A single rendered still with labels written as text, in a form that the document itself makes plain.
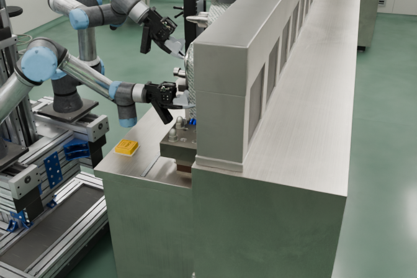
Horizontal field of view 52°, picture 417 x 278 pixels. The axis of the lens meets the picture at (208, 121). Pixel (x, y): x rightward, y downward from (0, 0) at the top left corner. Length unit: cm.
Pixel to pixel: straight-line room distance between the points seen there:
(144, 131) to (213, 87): 126
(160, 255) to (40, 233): 90
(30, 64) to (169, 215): 74
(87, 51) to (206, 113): 159
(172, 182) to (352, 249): 141
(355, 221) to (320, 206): 217
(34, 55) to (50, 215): 121
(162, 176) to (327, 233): 96
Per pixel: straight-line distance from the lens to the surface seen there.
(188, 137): 158
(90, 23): 169
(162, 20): 161
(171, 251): 179
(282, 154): 75
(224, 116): 66
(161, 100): 167
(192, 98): 165
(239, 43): 61
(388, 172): 337
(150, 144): 179
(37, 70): 166
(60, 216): 261
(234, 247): 80
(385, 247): 277
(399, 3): 717
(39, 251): 244
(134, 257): 192
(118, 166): 168
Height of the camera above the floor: 186
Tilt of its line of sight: 30 degrees down
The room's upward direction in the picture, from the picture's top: straight up
